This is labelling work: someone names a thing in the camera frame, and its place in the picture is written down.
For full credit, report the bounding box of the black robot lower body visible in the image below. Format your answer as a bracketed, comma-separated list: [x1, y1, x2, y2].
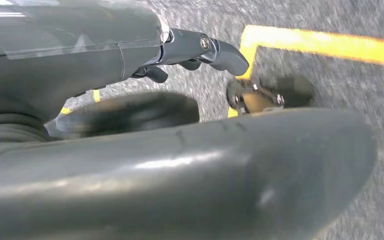
[44, 75, 315, 141]

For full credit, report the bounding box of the yellow floor tape square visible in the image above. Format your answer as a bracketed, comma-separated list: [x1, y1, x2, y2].
[59, 24, 384, 119]

